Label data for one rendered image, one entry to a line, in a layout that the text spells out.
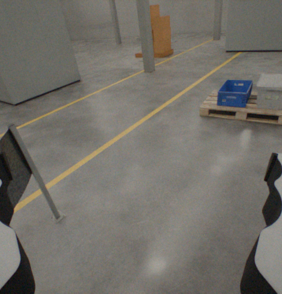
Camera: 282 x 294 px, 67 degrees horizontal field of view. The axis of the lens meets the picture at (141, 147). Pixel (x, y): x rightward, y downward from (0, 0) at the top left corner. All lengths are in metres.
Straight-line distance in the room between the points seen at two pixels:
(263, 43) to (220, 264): 6.80
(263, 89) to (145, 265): 2.59
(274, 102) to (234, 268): 2.31
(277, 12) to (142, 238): 6.89
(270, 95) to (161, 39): 5.56
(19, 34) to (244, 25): 6.00
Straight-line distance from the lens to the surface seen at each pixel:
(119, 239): 1.87
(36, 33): 6.12
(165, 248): 1.78
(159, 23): 8.22
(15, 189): 1.66
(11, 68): 5.81
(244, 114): 3.38
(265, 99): 3.40
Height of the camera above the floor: 1.52
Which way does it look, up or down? 32 degrees down
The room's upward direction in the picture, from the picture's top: 9 degrees counter-clockwise
